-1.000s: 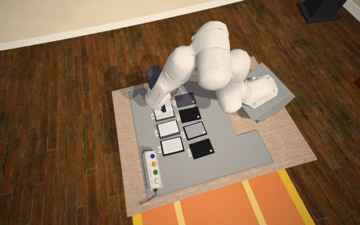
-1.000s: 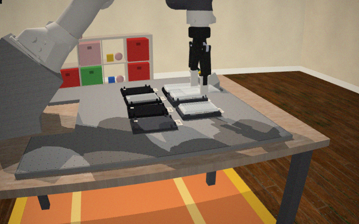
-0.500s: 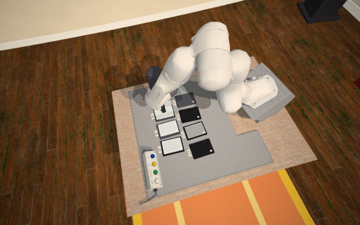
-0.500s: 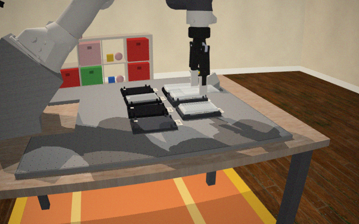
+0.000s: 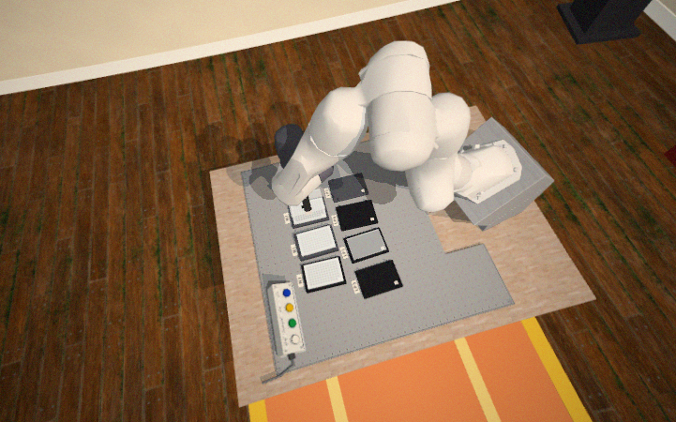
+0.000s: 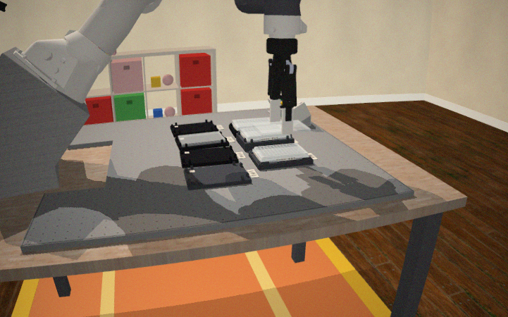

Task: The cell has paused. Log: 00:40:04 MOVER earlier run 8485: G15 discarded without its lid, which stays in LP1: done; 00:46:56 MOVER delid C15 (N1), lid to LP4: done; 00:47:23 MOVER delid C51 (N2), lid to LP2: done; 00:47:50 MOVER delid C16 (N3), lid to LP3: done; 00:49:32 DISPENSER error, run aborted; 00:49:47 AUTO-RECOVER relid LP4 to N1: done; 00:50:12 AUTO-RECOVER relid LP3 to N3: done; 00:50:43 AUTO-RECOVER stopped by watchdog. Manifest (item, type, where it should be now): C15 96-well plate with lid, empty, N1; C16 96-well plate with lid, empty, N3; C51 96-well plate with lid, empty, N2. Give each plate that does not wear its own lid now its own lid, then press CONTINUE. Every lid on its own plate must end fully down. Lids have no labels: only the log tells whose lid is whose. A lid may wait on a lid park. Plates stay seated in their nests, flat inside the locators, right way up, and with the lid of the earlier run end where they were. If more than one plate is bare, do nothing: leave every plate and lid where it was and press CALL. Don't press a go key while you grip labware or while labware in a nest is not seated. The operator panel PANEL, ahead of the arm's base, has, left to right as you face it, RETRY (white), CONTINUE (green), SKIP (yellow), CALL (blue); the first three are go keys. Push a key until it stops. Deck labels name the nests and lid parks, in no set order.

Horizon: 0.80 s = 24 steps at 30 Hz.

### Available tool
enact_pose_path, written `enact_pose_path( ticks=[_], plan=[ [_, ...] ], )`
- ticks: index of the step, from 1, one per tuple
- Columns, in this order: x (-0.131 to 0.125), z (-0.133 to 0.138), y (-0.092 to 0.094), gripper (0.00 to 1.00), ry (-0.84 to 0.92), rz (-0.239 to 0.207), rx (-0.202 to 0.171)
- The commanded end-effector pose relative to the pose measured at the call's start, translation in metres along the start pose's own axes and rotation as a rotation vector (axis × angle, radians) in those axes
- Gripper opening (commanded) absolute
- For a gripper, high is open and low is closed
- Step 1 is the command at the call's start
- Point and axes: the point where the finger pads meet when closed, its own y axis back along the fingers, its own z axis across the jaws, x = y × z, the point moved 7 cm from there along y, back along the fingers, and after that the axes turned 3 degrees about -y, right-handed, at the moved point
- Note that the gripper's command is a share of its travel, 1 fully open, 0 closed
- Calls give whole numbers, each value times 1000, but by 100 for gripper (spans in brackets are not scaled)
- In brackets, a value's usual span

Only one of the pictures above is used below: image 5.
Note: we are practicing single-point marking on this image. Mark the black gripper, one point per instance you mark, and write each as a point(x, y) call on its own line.
point(307, 207)

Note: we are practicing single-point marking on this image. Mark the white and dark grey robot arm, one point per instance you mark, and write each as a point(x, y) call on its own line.
point(393, 102)

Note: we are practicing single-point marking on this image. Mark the white control panel with four buttons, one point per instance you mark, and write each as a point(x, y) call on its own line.
point(286, 323)

